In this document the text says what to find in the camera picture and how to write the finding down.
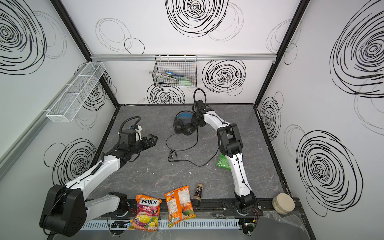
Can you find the aluminium wall rail back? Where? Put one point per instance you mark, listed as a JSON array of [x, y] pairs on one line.
[[183, 57]]

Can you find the small dark spice bottle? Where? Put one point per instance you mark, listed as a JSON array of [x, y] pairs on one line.
[[198, 195]]

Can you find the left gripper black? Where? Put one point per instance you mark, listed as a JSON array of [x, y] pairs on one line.
[[146, 141]]

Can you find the aluminium wall rail left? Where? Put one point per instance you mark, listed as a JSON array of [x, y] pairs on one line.
[[10, 157]]

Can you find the green snack bag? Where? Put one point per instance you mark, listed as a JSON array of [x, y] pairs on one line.
[[222, 162]]

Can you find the Fox's fruits candy bag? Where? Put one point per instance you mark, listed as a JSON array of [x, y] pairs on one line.
[[147, 216]]

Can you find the orange snack bag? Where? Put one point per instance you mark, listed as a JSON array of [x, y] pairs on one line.
[[179, 205]]

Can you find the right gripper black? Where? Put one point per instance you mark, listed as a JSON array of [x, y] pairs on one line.
[[195, 120]]

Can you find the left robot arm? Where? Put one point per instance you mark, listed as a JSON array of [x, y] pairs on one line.
[[67, 207]]

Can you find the black wire basket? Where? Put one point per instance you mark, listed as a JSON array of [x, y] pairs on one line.
[[186, 68]]

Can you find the aluminium wall rail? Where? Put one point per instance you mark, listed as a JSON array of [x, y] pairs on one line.
[[10, 157], [183, 57]]

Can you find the black and blue headphones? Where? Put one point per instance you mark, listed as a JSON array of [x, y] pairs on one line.
[[185, 123]]

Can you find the green item in basket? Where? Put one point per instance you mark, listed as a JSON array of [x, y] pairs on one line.
[[182, 82]]

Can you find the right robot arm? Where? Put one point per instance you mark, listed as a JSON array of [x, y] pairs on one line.
[[231, 146]]

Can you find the blue item in basket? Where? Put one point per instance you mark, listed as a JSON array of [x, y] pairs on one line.
[[171, 74]]

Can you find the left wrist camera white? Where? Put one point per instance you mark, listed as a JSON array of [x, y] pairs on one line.
[[138, 130]]

